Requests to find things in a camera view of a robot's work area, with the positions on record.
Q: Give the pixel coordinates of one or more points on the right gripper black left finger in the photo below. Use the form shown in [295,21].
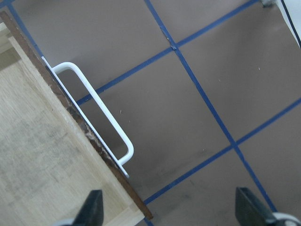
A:
[91,212]

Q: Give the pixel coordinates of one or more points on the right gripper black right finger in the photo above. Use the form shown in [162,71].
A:
[250,211]

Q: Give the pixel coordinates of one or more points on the wooden drawer with brown front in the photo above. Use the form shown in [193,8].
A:
[50,159]

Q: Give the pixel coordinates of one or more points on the white drawer handle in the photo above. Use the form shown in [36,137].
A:
[73,67]

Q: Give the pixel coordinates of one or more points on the white object with black cable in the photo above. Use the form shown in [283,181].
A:
[291,13]

